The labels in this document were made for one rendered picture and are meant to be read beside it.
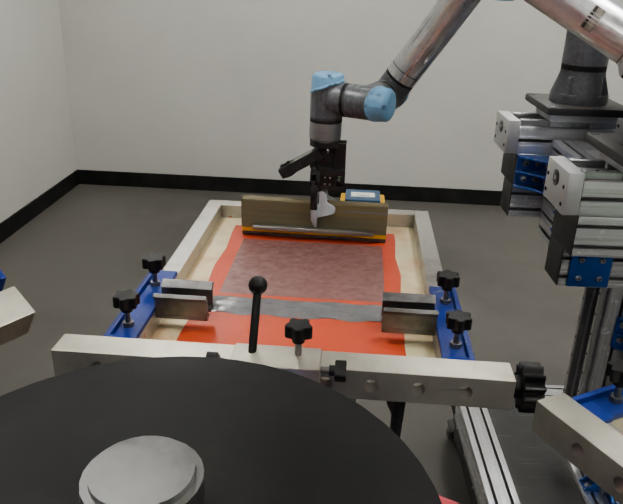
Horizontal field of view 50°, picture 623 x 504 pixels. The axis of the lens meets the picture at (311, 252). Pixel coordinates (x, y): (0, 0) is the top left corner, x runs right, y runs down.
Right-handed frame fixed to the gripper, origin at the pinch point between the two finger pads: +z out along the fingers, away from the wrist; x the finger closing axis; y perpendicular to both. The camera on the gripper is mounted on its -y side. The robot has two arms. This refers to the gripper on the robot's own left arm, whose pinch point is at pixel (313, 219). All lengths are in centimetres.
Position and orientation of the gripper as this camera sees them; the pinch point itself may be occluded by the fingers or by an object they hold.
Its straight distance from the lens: 165.9
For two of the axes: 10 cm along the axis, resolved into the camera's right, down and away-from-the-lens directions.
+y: 10.0, 0.6, -0.6
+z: -0.3, 9.2, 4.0
